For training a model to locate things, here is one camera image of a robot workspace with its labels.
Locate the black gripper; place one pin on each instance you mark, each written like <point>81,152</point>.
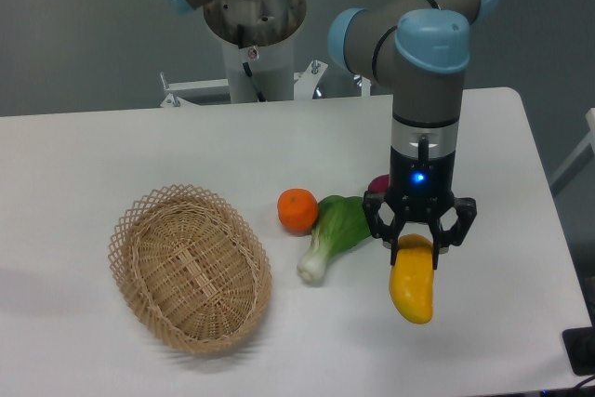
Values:
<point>420,191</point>

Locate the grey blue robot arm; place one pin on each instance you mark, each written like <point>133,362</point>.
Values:
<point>419,49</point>

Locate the woven wicker basket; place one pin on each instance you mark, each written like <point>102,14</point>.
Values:
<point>191,269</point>

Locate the purple sweet potato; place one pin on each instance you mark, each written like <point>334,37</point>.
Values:
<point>379,184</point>

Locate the green bok choy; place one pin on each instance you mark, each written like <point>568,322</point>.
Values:
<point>340,226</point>

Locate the orange tangerine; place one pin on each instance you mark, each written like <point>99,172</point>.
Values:
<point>297,210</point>

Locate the black device at table edge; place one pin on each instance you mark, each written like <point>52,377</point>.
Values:
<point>579,345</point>

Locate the white frame at right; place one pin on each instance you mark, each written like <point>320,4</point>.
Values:
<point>575,161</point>

